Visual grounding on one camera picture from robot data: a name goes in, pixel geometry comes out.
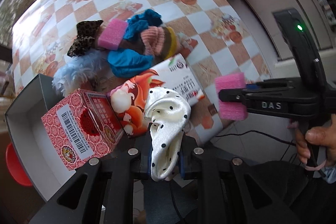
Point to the checkered printed tablecloth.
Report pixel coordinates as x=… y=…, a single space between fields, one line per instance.
x=215 y=42

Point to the red plastic chair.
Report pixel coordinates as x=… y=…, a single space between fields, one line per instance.
x=15 y=168

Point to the person's right hand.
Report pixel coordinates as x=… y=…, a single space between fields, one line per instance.
x=323 y=136

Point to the red patterned carton box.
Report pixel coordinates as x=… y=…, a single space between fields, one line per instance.
x=81 y=126

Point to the pink brown yellow knit sock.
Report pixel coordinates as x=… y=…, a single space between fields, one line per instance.
x=160 y=42

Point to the pink sponge block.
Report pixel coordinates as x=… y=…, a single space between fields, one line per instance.
x=229 y=89
x=112 y=35

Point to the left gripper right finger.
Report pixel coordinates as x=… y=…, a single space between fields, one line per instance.
x=231 y=191

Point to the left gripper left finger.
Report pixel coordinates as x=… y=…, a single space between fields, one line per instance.
x=101 y=190

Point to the grey cardboard storage box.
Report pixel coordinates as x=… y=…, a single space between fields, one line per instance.
x=31 y=142

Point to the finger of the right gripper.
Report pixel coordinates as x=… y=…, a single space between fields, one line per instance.
x=275 y=97
x=274 y=83

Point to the leopard print scrunchie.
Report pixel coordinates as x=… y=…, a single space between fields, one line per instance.
x=85 y=39

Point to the white orange snack bag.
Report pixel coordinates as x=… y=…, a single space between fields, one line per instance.
x=129 y=99

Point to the white polka dot scrunchie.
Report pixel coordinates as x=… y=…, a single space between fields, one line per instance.
x=168 y=113

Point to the light blue fluffy cloth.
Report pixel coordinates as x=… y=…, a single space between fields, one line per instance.
x=79 y=71

